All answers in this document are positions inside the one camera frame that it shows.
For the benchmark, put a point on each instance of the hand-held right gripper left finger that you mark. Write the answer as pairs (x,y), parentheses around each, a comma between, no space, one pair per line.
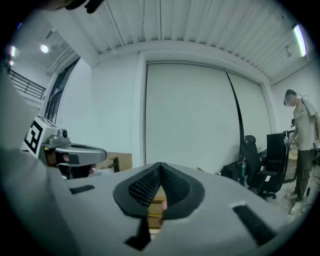
(100,212)

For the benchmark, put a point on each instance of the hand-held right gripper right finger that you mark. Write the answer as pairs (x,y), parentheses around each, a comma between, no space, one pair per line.
(220,200)

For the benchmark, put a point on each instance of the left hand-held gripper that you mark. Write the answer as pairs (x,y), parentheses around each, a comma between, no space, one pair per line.
(47,135)

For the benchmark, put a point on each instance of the person's left hand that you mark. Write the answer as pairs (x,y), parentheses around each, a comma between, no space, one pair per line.
(50,158)

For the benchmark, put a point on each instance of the black backpack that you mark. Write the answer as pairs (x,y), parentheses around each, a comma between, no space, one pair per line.
(232,172)

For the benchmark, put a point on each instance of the brown cardboard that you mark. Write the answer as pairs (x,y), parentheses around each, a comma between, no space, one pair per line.
(123,161)

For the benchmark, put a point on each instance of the green bottle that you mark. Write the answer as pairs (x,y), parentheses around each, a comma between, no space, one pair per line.
(243,170)

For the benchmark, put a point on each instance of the black office chair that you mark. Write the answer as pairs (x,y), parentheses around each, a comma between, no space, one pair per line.
(257,162)

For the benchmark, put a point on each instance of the wooden shelf cart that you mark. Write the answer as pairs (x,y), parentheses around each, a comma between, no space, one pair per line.
(156,215)

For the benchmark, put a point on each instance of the black leaning strip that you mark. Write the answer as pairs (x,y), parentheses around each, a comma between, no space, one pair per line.
(237,112)

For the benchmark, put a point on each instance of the black railing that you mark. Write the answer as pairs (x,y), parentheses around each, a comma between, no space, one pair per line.
(27,87)

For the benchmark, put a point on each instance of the round ceiling light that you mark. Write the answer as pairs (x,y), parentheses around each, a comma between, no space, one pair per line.
(44,49)

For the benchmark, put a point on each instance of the long ceiling light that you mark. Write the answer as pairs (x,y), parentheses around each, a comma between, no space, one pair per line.
(300,40)

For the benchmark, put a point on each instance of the head-worn camera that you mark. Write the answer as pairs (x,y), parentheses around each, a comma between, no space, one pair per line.
(87,5)

